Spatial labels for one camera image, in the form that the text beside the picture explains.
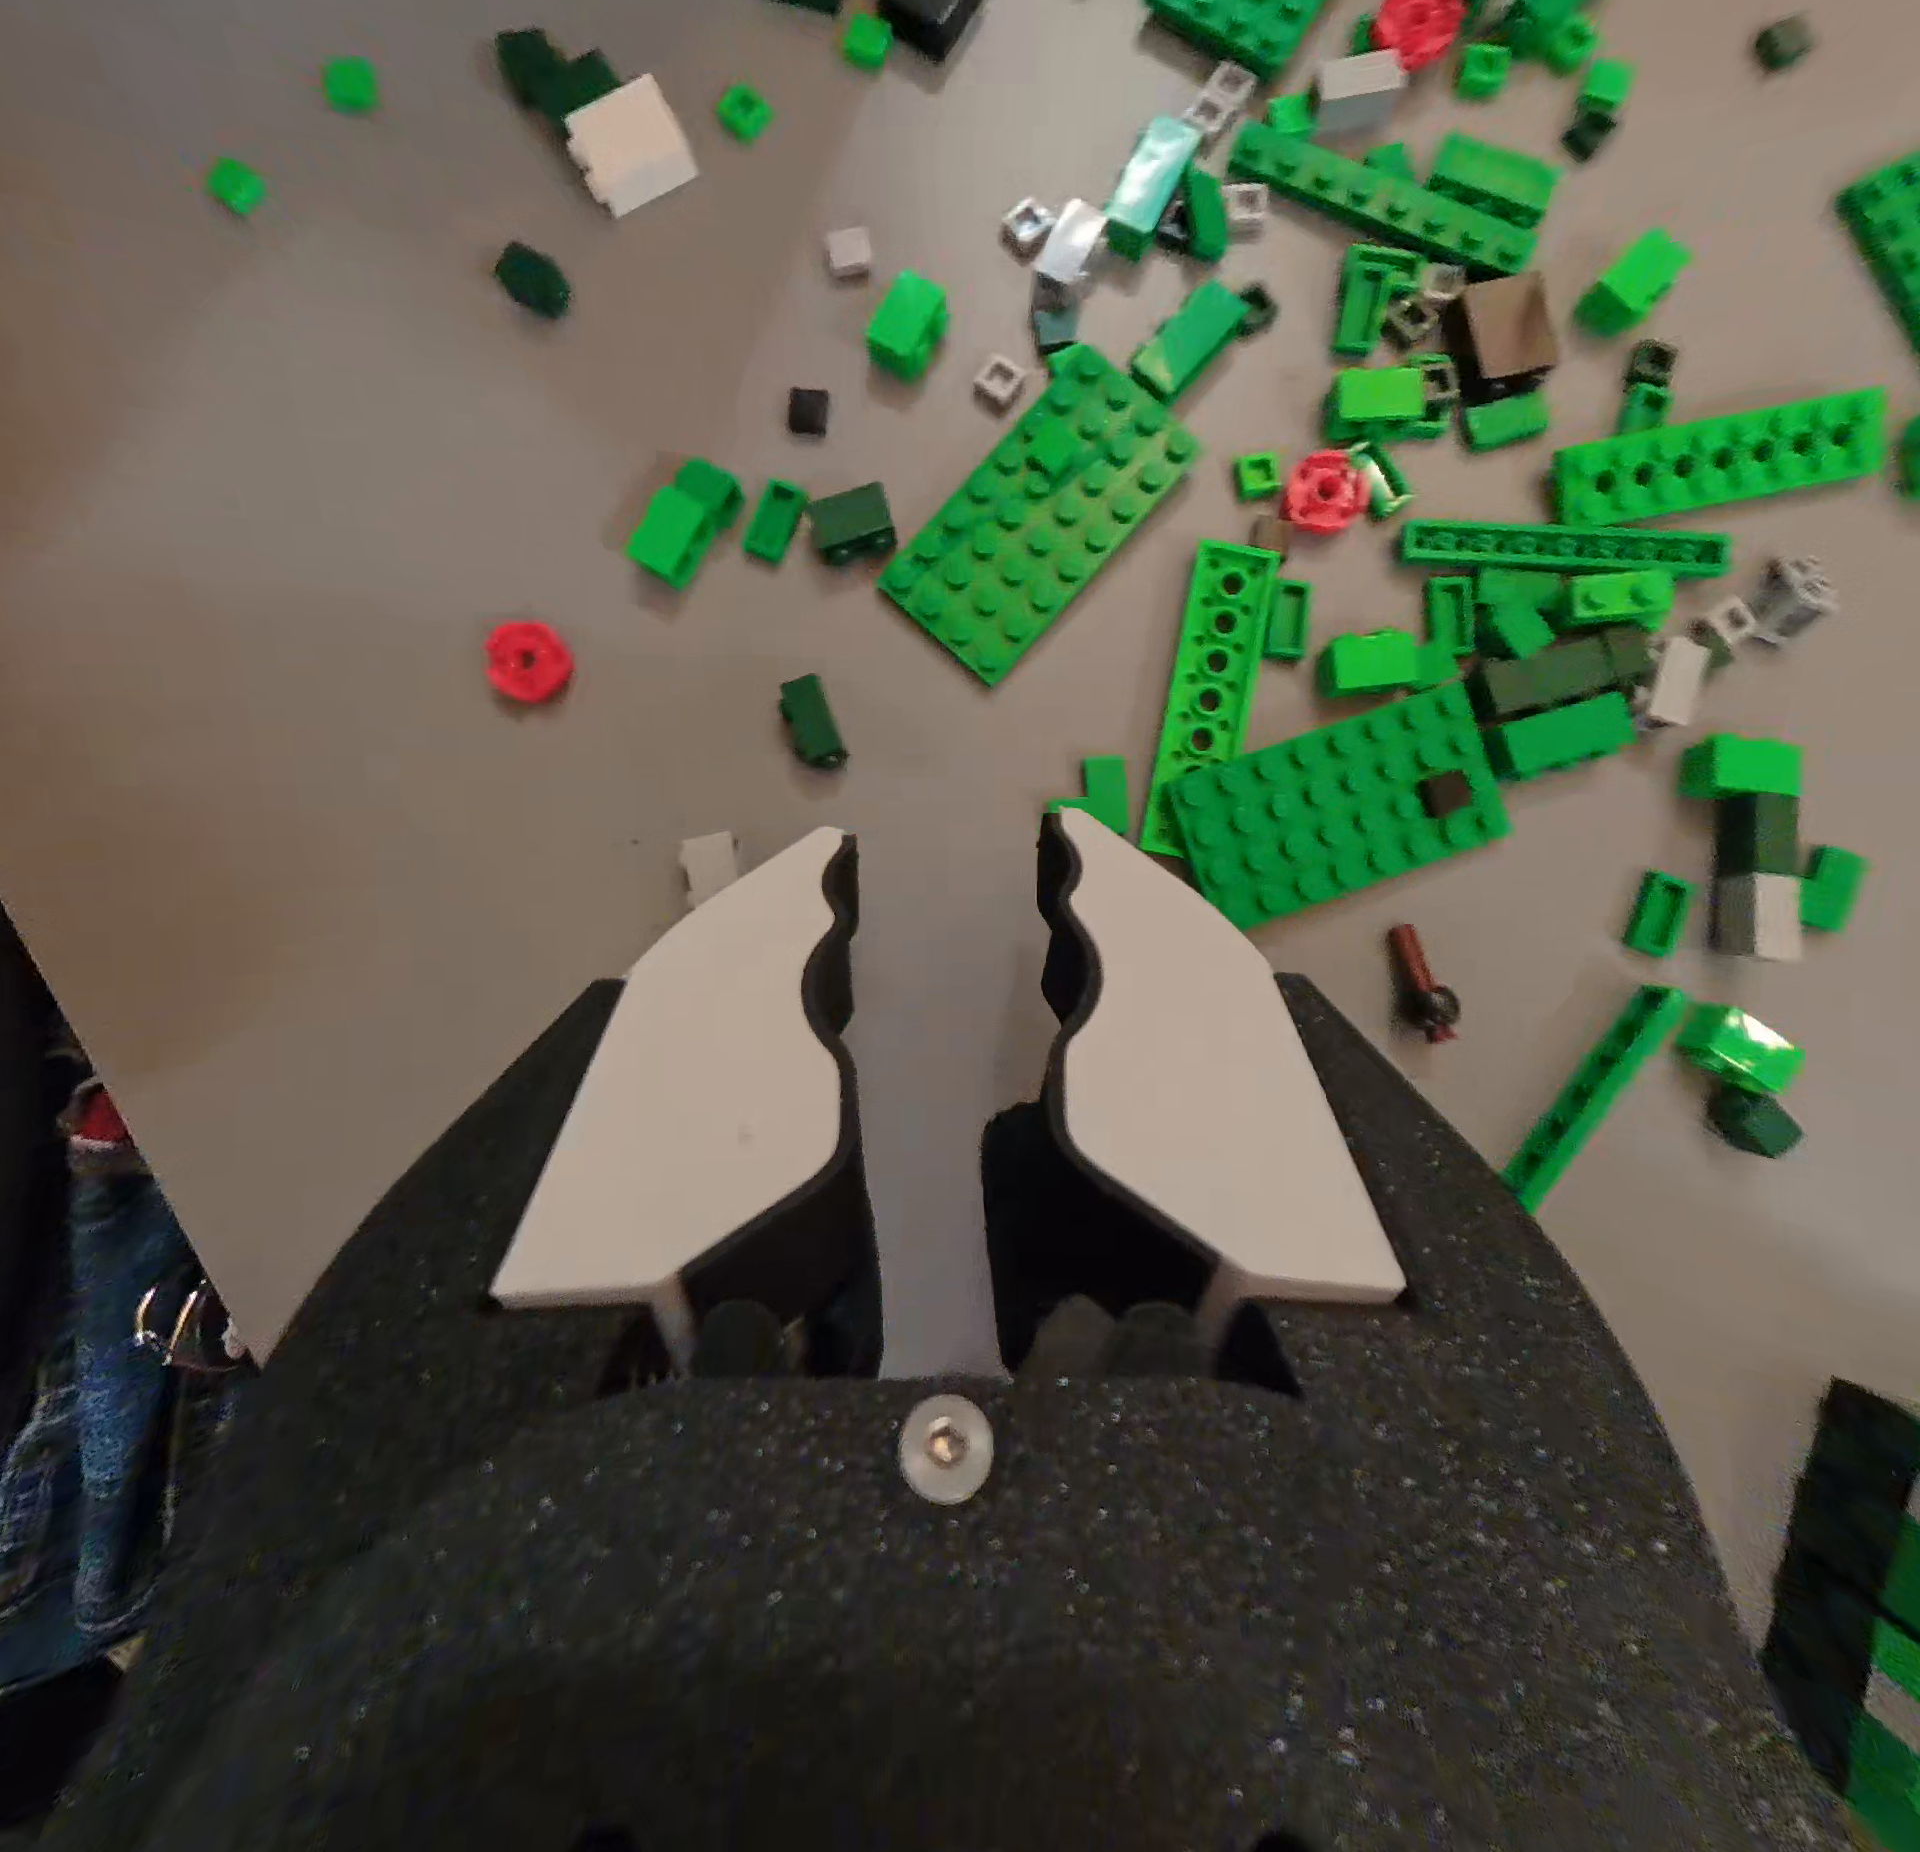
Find long green plate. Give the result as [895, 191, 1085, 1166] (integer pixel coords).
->
[1228, 124, 1544, 275]
[1498, 986, 1688, 1218]

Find grey desk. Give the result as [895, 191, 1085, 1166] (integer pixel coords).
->
[0, 0, 1920, 1658]

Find person's leg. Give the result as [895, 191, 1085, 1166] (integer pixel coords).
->
[0, 907, 249, 1734]

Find keys on carabiner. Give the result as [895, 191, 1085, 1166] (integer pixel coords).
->
[132, 1275, 249, 1373]

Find large green studded plate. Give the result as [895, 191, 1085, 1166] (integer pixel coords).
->
[1836, 150, 1920, 355]

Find thin green plate with holes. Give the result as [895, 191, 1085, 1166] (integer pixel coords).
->
[1399, 520, 1735, 583]

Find brown printed brick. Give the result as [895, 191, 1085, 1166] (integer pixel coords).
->
[1439, 272, 1562, 400]

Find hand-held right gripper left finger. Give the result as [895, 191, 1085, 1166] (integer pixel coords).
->
[491, 827, 883, 1381]

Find white brick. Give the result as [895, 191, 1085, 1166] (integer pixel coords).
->
[563, 75, 698, 218]

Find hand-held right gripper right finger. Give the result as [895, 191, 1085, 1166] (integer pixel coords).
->
[980, 811, 1409, 1381]

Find green brick with holes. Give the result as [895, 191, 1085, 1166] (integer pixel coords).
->
[1549, 386, 1891, 528]
[1139, 539, 1282, 856]

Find dark red lever piece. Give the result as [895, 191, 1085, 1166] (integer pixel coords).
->
[1387, 923, 1464, 1048]

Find heap of green toy bricks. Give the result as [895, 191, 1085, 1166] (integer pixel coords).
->
[488, 0, 1920, 1164]

